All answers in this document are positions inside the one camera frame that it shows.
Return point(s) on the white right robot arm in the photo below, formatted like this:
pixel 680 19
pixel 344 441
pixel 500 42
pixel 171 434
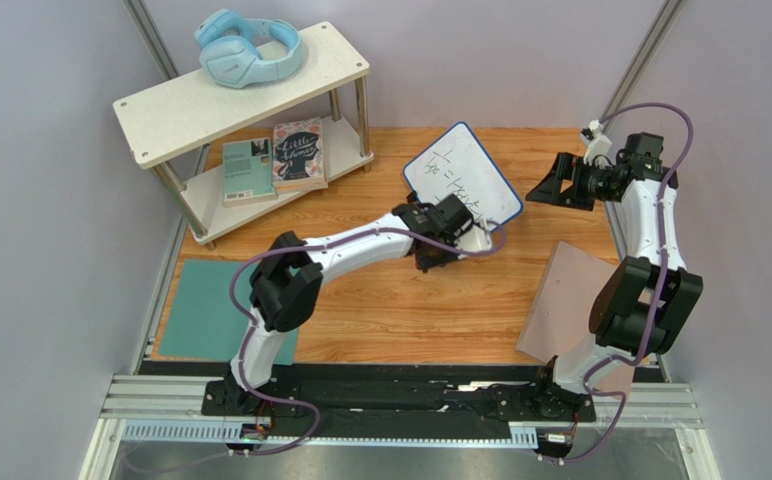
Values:
pixel 644 305

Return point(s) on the dark floral Little Women book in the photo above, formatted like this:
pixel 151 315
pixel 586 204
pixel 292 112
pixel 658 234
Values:
pixel 298 156

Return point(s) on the white two-tier shelf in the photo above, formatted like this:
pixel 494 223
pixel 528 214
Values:
pixel 191 111

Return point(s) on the blue framed whiteboard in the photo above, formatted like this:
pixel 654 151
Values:
pixel 457 163

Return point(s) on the blue headphones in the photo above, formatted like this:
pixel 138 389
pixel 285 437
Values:
pixel 230 58

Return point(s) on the teal green mat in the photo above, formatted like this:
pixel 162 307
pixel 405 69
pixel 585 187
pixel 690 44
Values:
pixel 203 324

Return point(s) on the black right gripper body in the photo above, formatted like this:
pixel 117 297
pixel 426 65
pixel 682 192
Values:
pixel 577 182

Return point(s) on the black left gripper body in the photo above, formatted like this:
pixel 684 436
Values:
pixel 437 257

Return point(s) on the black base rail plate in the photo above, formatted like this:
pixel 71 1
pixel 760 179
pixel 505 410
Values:
pixel 437 402

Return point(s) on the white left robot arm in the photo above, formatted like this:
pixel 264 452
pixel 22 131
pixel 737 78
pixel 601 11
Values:
pixel 286 280

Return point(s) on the teal paperback book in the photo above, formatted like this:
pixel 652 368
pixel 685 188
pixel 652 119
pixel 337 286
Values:
pixel 247 172

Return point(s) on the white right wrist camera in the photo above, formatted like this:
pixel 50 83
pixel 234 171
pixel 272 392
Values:
pixel 596 142

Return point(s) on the pink mat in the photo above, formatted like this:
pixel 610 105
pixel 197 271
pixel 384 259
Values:
pixel 557 330

